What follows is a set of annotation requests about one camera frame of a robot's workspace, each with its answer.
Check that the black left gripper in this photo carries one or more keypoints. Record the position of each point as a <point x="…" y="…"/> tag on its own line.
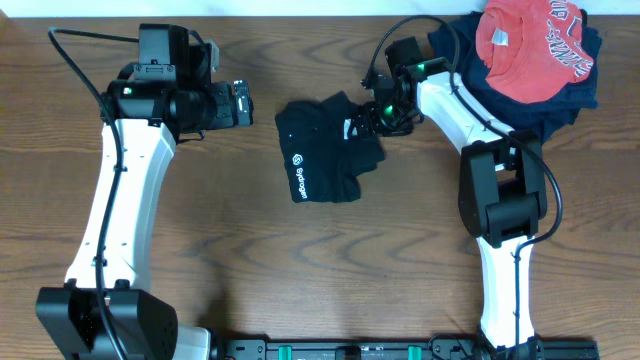
<point x="230" y="107"/>

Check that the black polo shirt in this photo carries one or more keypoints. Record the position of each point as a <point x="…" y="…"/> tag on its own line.
<point x="325" y="150"/>

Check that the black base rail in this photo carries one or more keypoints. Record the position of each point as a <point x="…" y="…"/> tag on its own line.
<point x="438" y="348"/>

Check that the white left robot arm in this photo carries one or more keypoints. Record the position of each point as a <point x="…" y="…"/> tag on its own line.
<point x="104" y="309"/>

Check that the navy blue folded garment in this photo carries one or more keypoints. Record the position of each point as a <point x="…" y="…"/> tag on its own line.
<point x="544" y="118"/>

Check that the orange printed t-shirt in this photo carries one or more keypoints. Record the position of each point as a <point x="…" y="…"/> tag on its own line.
<point x="532" y="48"/>

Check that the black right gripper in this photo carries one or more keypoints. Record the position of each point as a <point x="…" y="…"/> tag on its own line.
<point x="366" y="120"/>

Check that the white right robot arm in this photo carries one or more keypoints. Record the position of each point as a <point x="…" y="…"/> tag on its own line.
<point x="501" y="194"/>

